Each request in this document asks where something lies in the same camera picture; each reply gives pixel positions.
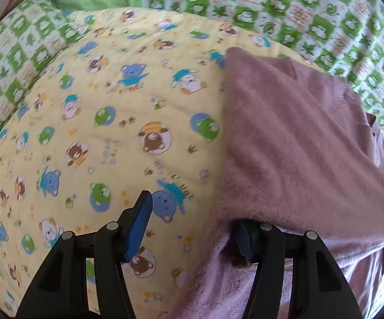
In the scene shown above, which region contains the purple knit sweater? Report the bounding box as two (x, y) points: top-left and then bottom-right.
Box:
(168, 48), (384, 318)

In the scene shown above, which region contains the green white checkered quilt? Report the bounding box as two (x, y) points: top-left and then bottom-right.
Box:
(52, 0), (384, 160)

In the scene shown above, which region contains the green white checkered pillow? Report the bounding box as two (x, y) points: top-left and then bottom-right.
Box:
(0, 0), (85, 131)

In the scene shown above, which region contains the yellow cartoon bear bedsheet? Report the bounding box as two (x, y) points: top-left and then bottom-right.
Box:
(0, 7), (326, 319)

